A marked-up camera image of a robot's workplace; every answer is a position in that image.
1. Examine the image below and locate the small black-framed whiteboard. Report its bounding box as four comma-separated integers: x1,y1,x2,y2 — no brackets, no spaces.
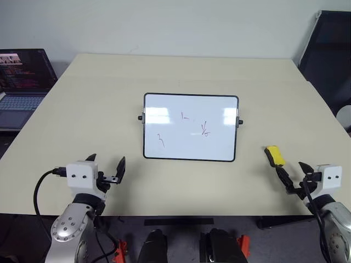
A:
138,92,244,163

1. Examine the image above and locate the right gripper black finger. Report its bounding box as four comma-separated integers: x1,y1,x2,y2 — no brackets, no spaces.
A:
275,165,294,191
298,161,315,174

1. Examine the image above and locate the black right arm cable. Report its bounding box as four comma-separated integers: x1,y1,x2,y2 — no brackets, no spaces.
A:
302,176,334,263

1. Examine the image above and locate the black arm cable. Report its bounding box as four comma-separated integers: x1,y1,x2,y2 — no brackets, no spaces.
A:
33,165,67,218
302,176,334,263

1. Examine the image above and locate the dark rounded shape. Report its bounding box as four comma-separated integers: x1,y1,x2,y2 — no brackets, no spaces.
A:
199,228,245,263
137,229,169,263

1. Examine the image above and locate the yellow eraser with black felt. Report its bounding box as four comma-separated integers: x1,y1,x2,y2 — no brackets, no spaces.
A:
263,145,286,168

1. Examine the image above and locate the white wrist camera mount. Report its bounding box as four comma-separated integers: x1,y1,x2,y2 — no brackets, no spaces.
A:
312,164,343,204
66,161,107,203

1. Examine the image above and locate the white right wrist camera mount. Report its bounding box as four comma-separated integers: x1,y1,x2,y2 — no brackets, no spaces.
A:
312,164,343,204

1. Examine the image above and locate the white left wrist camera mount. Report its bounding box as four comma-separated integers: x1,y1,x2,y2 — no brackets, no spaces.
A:
66,161,107,203

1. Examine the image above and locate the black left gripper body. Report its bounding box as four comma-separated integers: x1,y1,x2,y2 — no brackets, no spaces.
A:
94,171,123,198

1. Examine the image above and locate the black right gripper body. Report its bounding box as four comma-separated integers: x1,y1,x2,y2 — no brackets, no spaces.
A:
285,172,322,201

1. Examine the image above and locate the open grey laptop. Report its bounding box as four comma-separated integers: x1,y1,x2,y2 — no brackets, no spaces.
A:
0,49,59,131

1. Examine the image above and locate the red plastic clamp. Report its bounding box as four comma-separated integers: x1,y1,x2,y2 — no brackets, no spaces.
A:
236,235,252,259
113,239,128,263

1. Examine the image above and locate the white round object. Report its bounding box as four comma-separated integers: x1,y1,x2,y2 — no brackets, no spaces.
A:
336,105,351,134

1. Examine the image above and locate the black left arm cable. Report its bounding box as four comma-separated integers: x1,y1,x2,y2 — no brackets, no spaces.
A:
33,165,67,218

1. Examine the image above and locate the black office chair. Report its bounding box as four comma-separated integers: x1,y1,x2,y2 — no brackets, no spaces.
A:
298,10,351,129

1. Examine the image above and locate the thin black floor cable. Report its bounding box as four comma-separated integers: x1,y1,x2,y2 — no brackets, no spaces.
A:
94,218,119,263

